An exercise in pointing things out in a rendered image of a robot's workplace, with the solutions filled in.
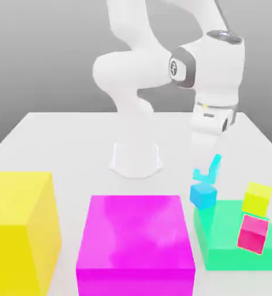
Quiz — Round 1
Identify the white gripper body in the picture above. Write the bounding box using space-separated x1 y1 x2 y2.
190 129 220 171

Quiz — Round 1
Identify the small blue cube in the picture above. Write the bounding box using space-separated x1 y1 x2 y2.
189 182 218 210

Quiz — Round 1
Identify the small yellow-green cube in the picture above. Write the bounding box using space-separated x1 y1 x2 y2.
241 182 272 219

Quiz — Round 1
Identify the small pink cube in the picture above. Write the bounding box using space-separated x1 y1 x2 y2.
236 213 270 256

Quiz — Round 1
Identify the large green box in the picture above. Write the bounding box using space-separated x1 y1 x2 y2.
193 199 272 272

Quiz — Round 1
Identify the large magenta box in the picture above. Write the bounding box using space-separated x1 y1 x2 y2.
75 195 196 296

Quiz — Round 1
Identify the large yellow box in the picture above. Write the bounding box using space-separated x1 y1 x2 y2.
0 171 63 296

